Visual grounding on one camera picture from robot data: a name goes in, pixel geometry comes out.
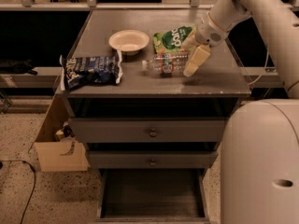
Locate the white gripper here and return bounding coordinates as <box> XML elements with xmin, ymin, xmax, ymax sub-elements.
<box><xmin>181</xmin><ymin>14</ymin><xmax>229</xmax><ymax>77</ymax></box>

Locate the clear plastic water bottle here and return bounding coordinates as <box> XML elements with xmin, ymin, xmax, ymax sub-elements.
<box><xmin>141</xmin><ymin>52</ymin><xmax>189</xmax><ymax>77</ymax></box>

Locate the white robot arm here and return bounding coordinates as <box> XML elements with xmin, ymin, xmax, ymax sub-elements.
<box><xmin>183</xmin><ymin>0</ymin><xmax>299</xmax><ymax>224</ymax></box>

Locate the grey wooden drawer cabinet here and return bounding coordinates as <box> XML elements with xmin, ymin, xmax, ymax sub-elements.
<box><xmin>55</xmin><ymin>8</ymin><xmax>252</xmax><ymax>224</ymax></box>

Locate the grey top drawer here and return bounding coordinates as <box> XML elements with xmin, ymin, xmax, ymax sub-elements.
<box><xmin>69</xmin><ymin>118</ymin><xmax>226</xmax><ymax>143</ymax></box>

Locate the grey middle drawer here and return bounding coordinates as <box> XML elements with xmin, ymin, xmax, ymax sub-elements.
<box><xmin>87</xmin><ymin>151</ymin><xmax>218</xmax><ymax>169</ymax></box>

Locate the grey open bottom drawer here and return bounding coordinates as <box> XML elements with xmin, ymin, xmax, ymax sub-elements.
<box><xmin>95</xmin><ymin>169</ymin><xmax>211</xmax><ymax>224</ymax></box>

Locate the green snack bag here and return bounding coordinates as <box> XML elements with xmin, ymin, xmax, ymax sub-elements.
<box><xmin>153</xmin><ymin>25</ymin><xmax>195</xmax><ymax>54</ymax></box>

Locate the white paper bowl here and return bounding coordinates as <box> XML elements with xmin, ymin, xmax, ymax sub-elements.
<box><xmin>108</xmin><ymin>30</ymin><xmax>150</xmax><ymax>55</ymax></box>

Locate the blue chip bag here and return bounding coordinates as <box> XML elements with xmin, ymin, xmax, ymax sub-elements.
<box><xmin>60</xmin><ymin>50</ymin><xmax>123</xmax><ymax>91</ymax></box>

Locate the cardboard box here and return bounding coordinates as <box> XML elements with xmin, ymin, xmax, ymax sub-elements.
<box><xmin>34</xmin><ymin>96</ymin><xmax>89</xmax><ymax>172</ymax></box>

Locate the black object on ledge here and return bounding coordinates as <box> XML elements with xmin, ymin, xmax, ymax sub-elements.
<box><xmin>0</xmin><ymin>59</ymin><xmax>37</xmax><ymax>76</ymax></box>

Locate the white hanging cable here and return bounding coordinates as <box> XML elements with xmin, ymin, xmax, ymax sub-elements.
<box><xmin>247</xmin><ymin>49</ymin><xmax>270</xmax><ymax>87</ymax></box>

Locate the black floor cable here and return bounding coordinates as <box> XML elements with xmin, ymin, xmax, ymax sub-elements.
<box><xmin>0</xmin><ymin>159</ymin><xmax>37</xmax><ymax>224</ymax></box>

